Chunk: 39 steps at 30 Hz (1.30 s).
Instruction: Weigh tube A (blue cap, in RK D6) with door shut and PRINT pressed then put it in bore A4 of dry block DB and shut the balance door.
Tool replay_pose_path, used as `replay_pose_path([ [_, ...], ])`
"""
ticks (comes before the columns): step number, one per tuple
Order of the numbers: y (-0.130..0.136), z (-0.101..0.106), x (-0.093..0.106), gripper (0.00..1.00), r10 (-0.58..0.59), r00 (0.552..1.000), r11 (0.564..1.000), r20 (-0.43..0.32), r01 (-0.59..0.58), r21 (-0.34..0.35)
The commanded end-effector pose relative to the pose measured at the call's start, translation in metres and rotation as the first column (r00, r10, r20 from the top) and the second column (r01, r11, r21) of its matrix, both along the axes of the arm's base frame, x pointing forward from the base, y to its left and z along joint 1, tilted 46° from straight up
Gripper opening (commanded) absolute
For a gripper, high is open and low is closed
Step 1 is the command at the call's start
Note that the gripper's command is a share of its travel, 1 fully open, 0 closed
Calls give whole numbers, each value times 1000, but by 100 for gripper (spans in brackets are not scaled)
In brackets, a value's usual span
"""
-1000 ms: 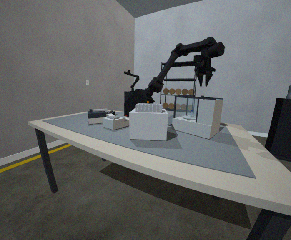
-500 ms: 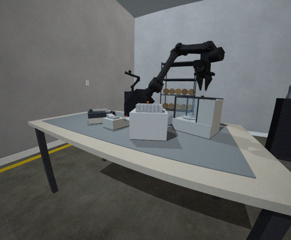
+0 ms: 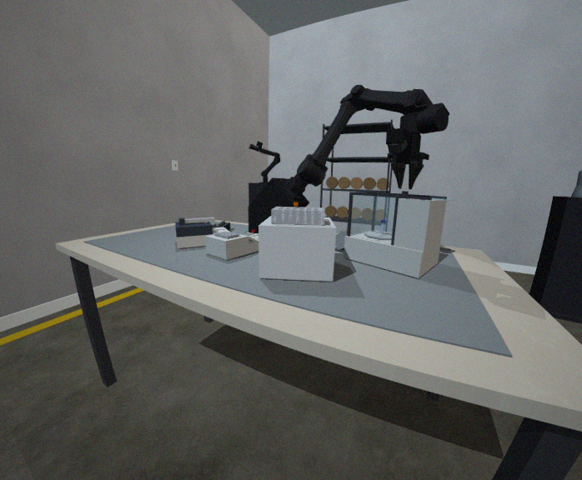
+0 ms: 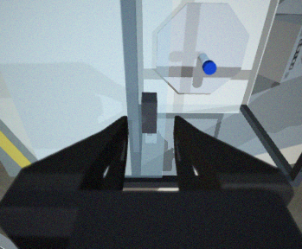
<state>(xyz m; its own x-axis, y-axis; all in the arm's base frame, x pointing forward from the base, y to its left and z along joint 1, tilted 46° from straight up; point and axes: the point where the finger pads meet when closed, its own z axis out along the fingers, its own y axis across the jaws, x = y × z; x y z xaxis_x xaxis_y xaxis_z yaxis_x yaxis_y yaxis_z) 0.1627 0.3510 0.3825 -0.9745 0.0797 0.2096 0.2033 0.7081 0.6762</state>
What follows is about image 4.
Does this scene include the blue-capped tube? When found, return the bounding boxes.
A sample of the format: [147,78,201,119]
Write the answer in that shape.
[197,51,216,75]

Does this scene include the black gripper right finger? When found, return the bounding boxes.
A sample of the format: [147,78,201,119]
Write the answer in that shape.
[173,116,294,206]

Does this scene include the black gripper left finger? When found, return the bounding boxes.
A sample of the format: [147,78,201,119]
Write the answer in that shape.
[9,116,129,190]

